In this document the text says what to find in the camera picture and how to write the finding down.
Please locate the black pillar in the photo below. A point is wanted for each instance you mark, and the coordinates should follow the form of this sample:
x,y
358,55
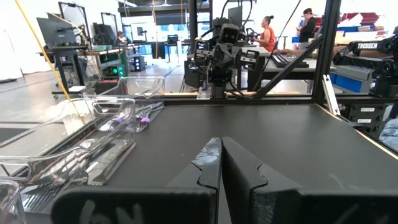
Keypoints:
x,y
192,21

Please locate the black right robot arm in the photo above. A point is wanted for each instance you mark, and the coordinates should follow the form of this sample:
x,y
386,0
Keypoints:
x,y
219,90

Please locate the black metal frame rig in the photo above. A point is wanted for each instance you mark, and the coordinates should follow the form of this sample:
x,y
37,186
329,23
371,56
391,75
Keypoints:
x,y
73,3

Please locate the black metal support strut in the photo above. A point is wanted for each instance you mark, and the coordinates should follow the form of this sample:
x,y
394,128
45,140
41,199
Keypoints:
x,y
286,70

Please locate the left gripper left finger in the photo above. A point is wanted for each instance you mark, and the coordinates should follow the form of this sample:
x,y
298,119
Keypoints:
x,y
140,205

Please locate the black monitor screen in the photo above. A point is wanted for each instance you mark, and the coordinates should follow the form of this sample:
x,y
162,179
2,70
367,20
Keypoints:
x,y
56,31

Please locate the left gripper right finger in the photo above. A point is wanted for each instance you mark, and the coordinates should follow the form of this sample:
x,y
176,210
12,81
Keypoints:
x,y
311,208

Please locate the neighbouring wooden workstation table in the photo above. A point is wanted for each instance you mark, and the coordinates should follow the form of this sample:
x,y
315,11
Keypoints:
x,y
93,53

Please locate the black fork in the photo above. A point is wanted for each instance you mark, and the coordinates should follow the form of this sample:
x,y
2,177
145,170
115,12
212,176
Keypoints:
x,y
53,189
65,183
42,196

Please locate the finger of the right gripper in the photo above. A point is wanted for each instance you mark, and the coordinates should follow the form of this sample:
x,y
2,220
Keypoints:
x,y
202,54
248,59

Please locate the black keyboard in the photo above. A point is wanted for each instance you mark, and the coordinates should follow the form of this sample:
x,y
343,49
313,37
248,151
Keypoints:
x,y
289,61

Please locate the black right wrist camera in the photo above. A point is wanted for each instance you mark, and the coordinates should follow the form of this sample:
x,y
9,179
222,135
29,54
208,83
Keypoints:
x,y
229,33

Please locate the grey desk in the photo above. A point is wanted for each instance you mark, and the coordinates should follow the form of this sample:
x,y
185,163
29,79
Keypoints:
x,y
298,73

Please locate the person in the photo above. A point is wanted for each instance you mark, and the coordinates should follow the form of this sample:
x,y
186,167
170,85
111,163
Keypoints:
x,y
390,133
267,35
308,28
122,38

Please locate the person's forearm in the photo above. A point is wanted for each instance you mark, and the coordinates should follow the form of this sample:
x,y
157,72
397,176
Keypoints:
x,y
292,52

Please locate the silver angle brace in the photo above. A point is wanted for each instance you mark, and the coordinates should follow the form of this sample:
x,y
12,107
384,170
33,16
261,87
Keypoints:
x,y
331,95

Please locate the black table mat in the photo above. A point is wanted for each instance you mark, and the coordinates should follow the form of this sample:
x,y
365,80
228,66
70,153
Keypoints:
x,y
248,130

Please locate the black perforated computer case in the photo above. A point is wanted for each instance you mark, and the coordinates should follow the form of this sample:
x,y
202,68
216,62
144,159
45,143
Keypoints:
x,y
190,77

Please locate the green-lit computer tower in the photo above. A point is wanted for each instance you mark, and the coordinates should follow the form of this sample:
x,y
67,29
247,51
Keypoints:
x,y
116,71

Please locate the black vertical frame post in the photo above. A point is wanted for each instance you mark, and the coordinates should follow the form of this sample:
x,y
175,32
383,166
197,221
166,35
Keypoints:
x,y
325,46

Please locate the blue storage box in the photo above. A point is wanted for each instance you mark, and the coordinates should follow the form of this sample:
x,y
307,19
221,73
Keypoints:
x,y
345,82

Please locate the iridescent rainbow fork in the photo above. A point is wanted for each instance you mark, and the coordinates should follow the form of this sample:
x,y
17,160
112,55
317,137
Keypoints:
x,y
144,119
136,122
155,107
119,119

